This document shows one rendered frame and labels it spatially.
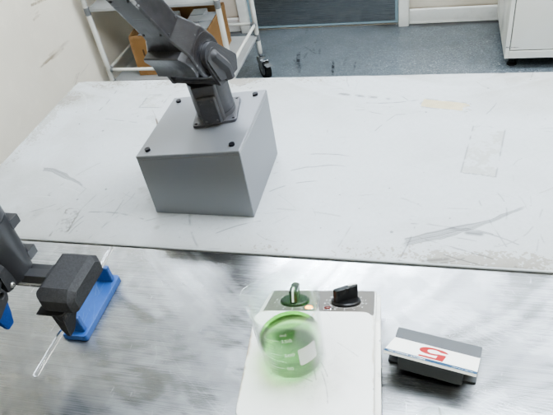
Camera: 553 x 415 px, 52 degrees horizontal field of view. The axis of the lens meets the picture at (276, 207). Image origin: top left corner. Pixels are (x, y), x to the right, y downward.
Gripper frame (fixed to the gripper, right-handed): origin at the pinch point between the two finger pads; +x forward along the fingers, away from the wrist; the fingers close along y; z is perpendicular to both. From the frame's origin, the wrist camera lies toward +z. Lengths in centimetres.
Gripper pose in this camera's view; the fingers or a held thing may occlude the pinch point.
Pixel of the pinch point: (27, 309)
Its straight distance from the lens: 65.8
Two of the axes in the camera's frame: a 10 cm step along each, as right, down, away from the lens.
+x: 1.3, 7.6, 6.4
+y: 9.7, 0.4, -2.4
